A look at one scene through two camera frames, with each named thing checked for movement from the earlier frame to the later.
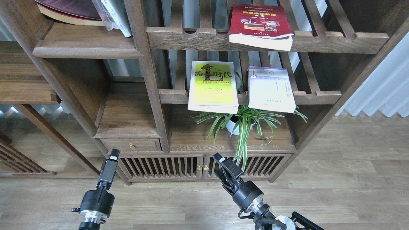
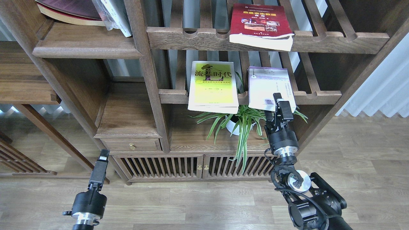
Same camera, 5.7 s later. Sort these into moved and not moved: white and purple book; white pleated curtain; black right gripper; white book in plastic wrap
Moved: black right gripper
Not moved: white and purple book; white book in plastic wrap; white pleated curtain
